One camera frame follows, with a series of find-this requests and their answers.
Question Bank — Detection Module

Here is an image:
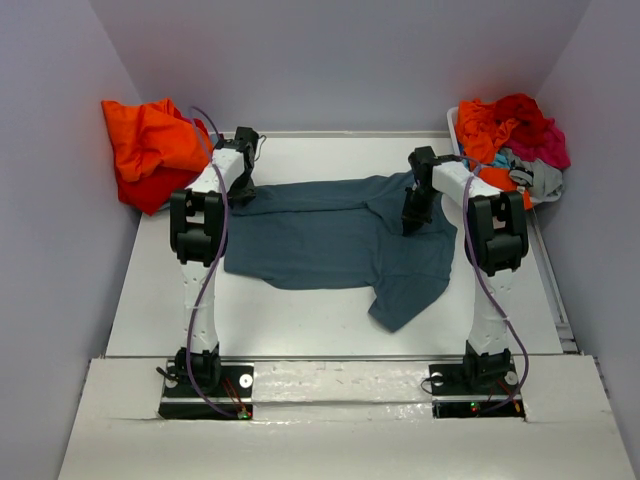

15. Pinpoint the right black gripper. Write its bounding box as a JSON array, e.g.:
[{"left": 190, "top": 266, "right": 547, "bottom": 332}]
[{"left": 401, "top": 186, "right": 440, "bottom": 236}]

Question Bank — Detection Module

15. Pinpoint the blue-grey t shirt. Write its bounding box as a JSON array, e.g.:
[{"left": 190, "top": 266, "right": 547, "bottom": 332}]
[{"left": 224, "top": 173, "right": 457, "bottom": 332}]

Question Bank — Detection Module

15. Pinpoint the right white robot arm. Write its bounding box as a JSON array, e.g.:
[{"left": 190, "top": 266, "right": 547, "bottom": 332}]
[{"left": 402, "top": 146, "right": 529, "bottom": 396}]

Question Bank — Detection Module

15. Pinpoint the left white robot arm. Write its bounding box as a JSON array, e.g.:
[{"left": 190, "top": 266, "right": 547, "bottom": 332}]
[{"left": 169, "top": 127, "right": 260, "bottom": 395}]

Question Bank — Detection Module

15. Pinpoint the cyan crumpled t shirt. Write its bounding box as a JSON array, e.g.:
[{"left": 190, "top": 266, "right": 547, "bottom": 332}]
[{"left": 474, "top": 153, "right": 511, "bottom": 170}]

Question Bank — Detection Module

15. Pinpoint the orange crumpled t shirt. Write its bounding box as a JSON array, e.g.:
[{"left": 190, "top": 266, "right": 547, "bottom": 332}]
[{"left": 455, "top": 99, "right": 533, "bottom": 209}]

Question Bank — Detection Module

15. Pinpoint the white perforated plastic basket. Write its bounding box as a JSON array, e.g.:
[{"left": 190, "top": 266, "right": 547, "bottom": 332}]
[{"left": 446, "top": 106, "right": 461, "bottom": 155}]

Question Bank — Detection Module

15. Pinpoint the red folded t shirt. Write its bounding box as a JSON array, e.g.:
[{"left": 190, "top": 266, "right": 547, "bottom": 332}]
[{"left": 115, "top": 167, "right": 198, "bottom": 215}]

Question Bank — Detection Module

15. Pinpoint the orange folded t shirt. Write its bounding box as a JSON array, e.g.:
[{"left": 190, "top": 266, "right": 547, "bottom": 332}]
[{"left": 101, "top": 98, "right": 213, "bottom": 183}]

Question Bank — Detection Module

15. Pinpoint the grey crumpled t shirt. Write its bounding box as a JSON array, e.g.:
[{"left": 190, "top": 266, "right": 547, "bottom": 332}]
[{"left": 499, "top": 148, "right": 564, "bottom": 203}]

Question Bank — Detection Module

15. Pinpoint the red crumpled t shirt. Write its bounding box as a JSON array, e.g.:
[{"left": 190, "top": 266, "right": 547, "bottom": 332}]
[{"left": 494, "top": 93, "right": 550, "bottom": 147}]

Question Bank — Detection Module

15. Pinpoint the magenta crumpled t shirt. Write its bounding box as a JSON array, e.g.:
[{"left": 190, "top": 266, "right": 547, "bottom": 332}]
[{"left": 505, "top": 118, "right": 571, "bottom": 170}]

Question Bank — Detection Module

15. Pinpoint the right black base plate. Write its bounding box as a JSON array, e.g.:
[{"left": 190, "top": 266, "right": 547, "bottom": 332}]
[{"left": 421, "top": 363, "right": 526, "bottom": 419}]

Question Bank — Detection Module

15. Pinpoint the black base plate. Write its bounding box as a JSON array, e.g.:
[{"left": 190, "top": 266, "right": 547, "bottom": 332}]
[
  {"left": 421, "top": 363, "right": 526, "bottom": 419},
  {"left": 157, "top": 362, "right": 255, "bottom": 421}
]

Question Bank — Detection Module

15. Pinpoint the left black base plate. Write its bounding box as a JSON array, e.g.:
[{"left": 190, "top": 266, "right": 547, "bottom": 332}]
[{"left": 157, "top": 362, "right": 255, "bottom": 421}]

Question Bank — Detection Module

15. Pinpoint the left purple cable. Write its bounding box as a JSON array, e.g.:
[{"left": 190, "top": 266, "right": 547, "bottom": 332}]
[{"left": 185, "top": 105, "right": 251, "bottom": 419}]

